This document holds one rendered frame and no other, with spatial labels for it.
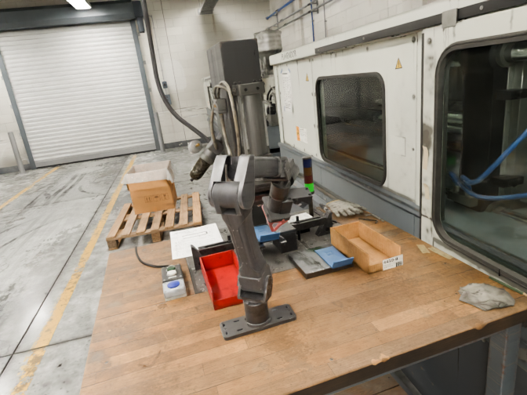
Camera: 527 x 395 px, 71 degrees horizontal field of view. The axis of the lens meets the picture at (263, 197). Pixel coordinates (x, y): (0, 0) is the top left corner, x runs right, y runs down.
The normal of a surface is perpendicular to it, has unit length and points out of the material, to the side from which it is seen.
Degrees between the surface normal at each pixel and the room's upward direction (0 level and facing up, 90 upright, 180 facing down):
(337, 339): 0
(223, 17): 90
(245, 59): 90
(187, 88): 90
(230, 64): 90
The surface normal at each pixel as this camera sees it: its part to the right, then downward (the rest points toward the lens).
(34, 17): 0.24, 0.30
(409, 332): -0.11, -0.95
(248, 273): -0.39, 0.52
